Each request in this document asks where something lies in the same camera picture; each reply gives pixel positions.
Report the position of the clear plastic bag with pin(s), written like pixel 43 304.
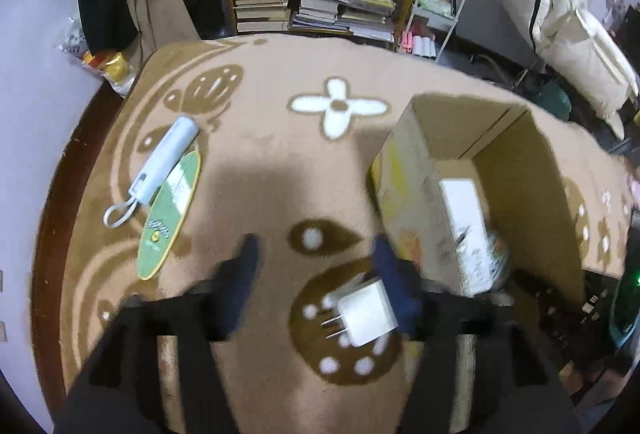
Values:
pixel 74 39

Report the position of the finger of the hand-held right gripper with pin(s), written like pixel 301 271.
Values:
pixel 575 319

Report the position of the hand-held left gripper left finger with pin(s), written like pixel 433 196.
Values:
pixel 242 284

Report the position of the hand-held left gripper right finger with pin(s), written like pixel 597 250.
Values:
pixel 397 286

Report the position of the yellow red snack bag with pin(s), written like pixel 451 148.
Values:
pixel 112 66

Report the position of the white box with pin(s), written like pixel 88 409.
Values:
pixel 462 206

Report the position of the dark green bag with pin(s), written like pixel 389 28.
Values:
pixel 550 99

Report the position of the white plug charger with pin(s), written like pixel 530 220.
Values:
pixel 367 314

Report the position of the green oval hand fan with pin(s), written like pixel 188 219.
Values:
pixel 167 224

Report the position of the cardboard box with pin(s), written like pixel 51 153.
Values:
pixel 415 194

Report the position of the brown patterned blanket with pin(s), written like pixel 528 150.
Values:
pixel 280 139

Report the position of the neat stack of books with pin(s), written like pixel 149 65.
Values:
pixel 260 1

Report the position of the white quilt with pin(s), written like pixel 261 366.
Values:
pixel 570 14

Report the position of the messy pile of books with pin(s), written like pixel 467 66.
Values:
pixel 345 9

